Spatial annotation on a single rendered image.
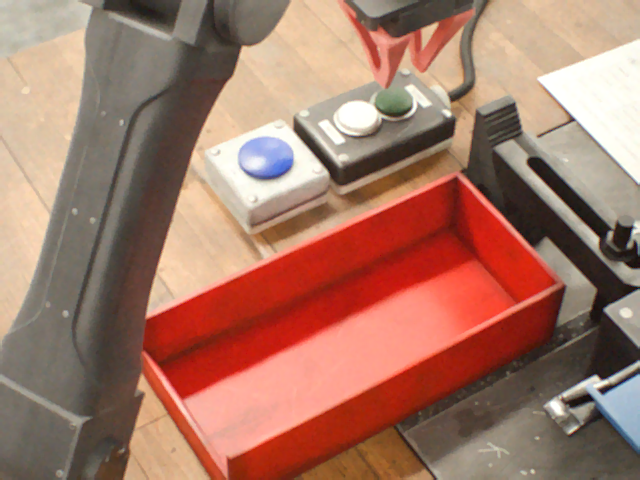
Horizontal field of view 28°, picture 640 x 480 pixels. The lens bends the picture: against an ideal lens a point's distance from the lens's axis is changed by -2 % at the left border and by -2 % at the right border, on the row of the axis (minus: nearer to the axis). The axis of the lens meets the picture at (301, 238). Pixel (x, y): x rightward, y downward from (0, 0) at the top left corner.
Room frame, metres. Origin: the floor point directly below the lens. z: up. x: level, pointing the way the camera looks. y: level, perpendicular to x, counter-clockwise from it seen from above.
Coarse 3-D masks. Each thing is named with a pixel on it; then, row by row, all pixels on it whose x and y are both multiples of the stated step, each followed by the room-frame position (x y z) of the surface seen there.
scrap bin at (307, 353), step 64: (448, 192) 0.62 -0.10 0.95; (320, 256) 0.56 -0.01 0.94; (384, 256) 0.59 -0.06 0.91; (448, 256) 0.60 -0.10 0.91; (512, 256) 0.57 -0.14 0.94; (192, 320) 0.51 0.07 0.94; (256, 320) 0.53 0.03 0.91; (320, 320) 0.54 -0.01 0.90; (384, 320) 0.54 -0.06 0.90; (448, 320) 0.54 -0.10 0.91; (512, 320) 0.50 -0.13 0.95; (192, 384) 0.48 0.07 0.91; (256, 384) 0.48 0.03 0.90; (320, 384) 0.48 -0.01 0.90; (384, 384) 0.45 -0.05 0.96; (448, 384) 0.48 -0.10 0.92; (192, 448) 0.43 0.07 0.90; (256, 448) 0.40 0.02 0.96; (320, 448) 0.43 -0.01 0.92
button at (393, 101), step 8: (392, 88) 0.73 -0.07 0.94; (400, 88) 0.73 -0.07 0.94; (376, 96) 0.72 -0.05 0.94; (384, 96) 0.72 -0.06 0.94; (392, 96) 0.72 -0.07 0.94; (400, 96) 0.72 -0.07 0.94; (408, 96) 0.72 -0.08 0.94; (376, 104) 0.72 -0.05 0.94; (384, 104) 0.71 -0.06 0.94; (392, 104) 0.71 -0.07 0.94; (400, 104) 0.72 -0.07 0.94; (408, 104) 0.72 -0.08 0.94; (384, 112) 0.71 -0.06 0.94; (392, 112) 0.71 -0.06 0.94; (400, 112) 0.71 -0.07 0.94; (408, 112) 0.71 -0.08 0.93
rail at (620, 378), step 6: (630, 366) 0.44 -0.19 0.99; (636, 366) 0.44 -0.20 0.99; (624, 372) 0.44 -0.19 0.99; (630, 372) 0.44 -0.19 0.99; (636, 372) 0.44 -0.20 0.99; (612, 378) 0.43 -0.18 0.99; (618, 378) 0.43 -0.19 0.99; (624, 378) 0.43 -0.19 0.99; (630, 378) 0.44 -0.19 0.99; (612, 384) 0.43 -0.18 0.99; (618, 384) 0.43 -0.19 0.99
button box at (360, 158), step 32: (480, 0) 0.88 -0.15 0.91; (352, 96) 0.73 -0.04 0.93; (416, 96) 0.73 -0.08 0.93; (448, 96) 0.74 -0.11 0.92; (320, 128) 0.70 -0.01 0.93; (384, 128) 0.70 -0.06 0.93; (416, 128) 0.70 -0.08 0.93; (448, 128) 0.71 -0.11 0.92; (320, 160) 0.68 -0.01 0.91; (352, 160) 0.66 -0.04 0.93; (384, 160) 0.68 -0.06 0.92; (416, 160) 0.69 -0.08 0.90
